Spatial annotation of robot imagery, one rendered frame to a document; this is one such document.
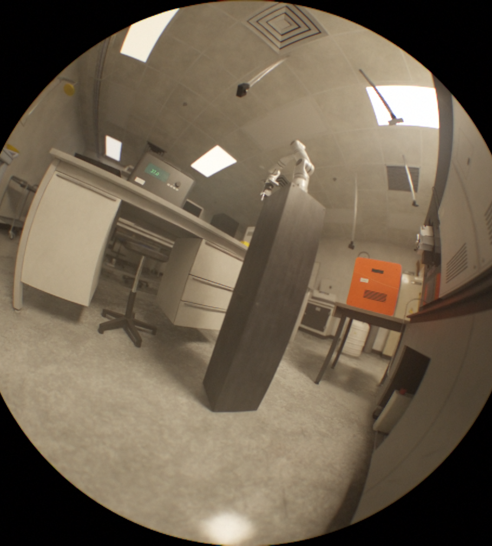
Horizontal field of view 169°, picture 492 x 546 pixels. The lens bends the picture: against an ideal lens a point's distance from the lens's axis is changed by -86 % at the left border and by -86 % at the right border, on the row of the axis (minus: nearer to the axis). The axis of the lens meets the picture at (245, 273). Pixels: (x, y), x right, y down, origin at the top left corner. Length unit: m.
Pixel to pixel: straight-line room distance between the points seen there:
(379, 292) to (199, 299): 1.38
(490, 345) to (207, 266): 1.31
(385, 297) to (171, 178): 1.74
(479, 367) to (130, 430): 0.90
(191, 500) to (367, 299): 1.51
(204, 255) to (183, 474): 1.15
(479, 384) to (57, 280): 1.45
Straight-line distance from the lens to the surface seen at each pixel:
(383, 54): 2.27
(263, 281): 0.62
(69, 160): 1.11
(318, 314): 4.02
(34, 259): 1.14
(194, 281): 1.13
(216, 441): 0.74
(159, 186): 1.10
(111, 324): 1.23
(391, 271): 1.51
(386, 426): 1.27
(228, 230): 3.75
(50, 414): 0.75
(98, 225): 1.01
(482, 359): 0.44
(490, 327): 0.44
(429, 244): 1.24
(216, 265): 1.20
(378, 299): 1.45
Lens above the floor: 0.60
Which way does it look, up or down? 5 degrees up
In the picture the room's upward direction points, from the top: 19 degrees clockwise
